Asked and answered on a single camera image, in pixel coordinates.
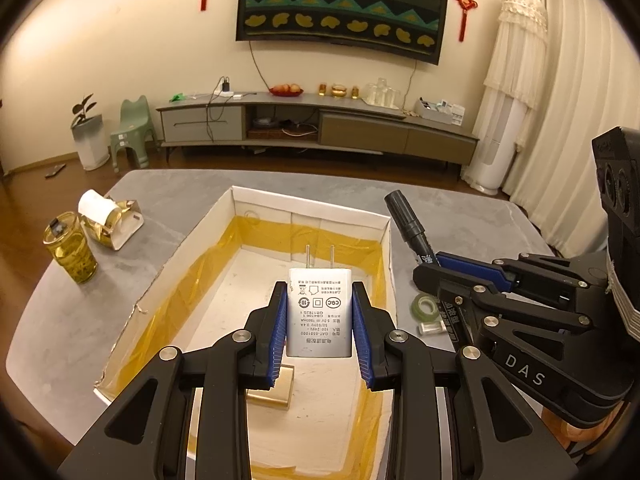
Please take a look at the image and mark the gold tissue roll holder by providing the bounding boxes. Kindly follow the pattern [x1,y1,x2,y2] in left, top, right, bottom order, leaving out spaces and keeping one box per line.
[78,190,144,252]

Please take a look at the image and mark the green child chair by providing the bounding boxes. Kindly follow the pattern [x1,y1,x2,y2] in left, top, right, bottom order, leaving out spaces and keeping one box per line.
[110,96,157,174]

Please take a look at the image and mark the clear glasses set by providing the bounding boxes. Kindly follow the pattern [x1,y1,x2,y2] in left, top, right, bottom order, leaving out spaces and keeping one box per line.
[360,78,400,110]

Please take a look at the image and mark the large white cardboard box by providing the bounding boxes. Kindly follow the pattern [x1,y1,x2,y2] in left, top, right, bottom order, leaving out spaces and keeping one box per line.
[92,185,399,480]

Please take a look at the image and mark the grey TV cabinet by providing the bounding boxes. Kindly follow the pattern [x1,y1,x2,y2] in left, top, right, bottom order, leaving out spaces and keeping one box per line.
[157,92,477,166]

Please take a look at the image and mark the white tray of items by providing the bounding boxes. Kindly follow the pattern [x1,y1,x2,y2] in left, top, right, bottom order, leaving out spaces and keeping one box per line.
[413,98,465,126]

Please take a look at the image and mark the green tape roll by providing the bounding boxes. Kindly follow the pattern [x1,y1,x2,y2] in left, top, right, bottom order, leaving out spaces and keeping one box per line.
[410,292,440,323]

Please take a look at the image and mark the gold ornaments on cabinet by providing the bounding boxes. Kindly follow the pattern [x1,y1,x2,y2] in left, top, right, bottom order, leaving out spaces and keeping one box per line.
[318,84,359,100]

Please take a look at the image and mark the white USB charger plug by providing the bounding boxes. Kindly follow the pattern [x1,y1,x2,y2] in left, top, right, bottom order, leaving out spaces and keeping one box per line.
[285,266,352,359]

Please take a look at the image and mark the dark object on floor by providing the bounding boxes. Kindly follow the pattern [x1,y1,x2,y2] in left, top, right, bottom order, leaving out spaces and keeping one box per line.
[44,162,66,179]

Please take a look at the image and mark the wall mounted television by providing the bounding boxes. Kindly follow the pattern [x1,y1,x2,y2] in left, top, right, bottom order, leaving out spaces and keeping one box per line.
[235,0,448,65]

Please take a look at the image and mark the white planter with dark plant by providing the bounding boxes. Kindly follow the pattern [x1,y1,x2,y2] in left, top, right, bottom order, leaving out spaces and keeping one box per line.
[70,93,110,171]

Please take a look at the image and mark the cream curtain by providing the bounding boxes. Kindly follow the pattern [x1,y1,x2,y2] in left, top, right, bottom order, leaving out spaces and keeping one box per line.
[503,0,639,257]

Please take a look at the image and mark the red fruit bowl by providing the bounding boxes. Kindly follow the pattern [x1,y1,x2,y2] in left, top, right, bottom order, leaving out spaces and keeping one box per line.
[269,84,304,98]

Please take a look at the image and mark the white standing air conditioner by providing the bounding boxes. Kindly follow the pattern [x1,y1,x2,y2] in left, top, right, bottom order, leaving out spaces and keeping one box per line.
[461,0,548,195]

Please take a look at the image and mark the white power strip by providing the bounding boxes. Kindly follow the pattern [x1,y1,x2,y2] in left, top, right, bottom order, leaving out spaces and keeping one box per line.
[212,76,243,99]

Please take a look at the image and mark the yellow glass cup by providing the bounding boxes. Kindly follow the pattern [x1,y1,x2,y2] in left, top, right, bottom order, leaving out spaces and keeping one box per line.
[42,211,98,284]

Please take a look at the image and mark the black marker pen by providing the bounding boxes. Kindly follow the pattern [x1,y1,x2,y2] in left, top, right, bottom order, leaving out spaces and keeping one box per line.
[383,188,464,352]

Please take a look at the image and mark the gold blue cigarette case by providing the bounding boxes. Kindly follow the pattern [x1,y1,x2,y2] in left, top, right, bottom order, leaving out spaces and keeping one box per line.
[246,364,295,410]

